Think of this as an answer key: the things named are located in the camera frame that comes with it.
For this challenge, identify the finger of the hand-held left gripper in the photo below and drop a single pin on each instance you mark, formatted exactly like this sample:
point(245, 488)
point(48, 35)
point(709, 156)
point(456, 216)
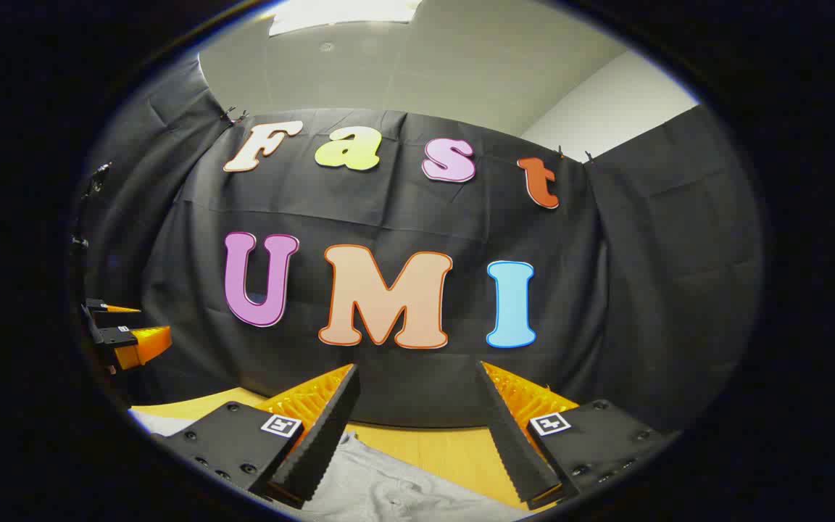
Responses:
point(102, 307)
point(138, 344)

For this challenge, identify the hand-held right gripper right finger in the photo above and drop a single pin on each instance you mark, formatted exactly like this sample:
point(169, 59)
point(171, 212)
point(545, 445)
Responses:
point(515, 442)

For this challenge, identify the black backdrop cloth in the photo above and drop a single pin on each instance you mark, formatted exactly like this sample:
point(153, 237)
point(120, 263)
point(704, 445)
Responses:
point(403, 217)

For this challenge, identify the grey zip-neck sweatshirt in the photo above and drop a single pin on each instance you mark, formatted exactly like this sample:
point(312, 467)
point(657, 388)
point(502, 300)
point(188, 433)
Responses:
point(388, 486)

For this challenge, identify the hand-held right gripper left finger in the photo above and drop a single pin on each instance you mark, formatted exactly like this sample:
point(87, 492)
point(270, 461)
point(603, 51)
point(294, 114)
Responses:
point(320, 442)

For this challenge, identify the white ceiling light panel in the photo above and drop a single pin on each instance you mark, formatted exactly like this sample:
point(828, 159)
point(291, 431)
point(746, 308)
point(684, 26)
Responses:
point(345, 13)

